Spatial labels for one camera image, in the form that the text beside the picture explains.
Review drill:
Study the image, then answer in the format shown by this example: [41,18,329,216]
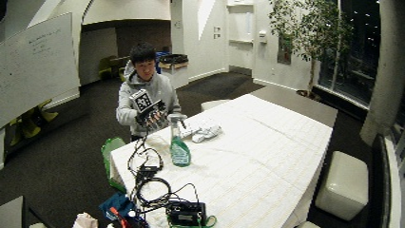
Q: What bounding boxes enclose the white marker cube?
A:
[128,88,155,113]

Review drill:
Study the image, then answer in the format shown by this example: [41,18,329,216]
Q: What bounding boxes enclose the green spray bottle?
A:
[165,112,192,168]

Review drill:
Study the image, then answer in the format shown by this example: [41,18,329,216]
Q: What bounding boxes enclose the the person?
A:
[115,42,184,143]

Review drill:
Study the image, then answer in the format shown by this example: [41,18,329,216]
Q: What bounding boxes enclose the crumpled white cloth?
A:
[180,119,224,144]

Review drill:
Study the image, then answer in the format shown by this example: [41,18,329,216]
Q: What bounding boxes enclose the white cube stool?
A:
[200,99,233,112]
[314,150,369,221]

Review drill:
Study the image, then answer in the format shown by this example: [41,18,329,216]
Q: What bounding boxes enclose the small black adapter box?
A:
[137,164,161,179]

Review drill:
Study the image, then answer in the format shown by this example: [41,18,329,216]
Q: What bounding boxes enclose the green chair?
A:
[100,136,128,194]

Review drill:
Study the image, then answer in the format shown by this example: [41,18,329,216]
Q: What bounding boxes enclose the black bin on counter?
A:
[159,52,191,70]

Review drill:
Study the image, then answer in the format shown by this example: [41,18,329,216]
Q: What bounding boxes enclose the yellow-green armchair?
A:
[97,55,128,81]

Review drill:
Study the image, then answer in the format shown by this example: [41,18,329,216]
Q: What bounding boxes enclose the white tablecloth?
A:
[109,93,334,228]

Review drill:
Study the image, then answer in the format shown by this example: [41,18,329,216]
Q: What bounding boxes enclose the blue bag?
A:
[97,191,137,222]

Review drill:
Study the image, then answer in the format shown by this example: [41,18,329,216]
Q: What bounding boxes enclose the yellow chair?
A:
[8,99,60,147]

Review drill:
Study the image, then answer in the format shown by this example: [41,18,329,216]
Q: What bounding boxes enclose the black electronics box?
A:
[165,200,209,227]

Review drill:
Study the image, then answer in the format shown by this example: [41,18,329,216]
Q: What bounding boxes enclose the large whiteboard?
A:
[0,11,83,128]

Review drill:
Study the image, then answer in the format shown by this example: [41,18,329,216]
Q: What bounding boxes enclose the white crumpled tissue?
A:
[71,212,99,228]

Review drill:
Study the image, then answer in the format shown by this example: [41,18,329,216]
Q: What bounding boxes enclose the potted indoor tree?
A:
[268,0,354,102]

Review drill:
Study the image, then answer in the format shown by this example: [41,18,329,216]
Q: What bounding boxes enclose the large window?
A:
[316,0,382,107]

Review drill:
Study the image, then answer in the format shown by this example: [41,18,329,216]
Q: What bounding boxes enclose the black cable bundle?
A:
[127,134,201,214]

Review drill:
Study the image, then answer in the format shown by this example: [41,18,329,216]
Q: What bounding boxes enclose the orange handled tool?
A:
[108,206,129,228]

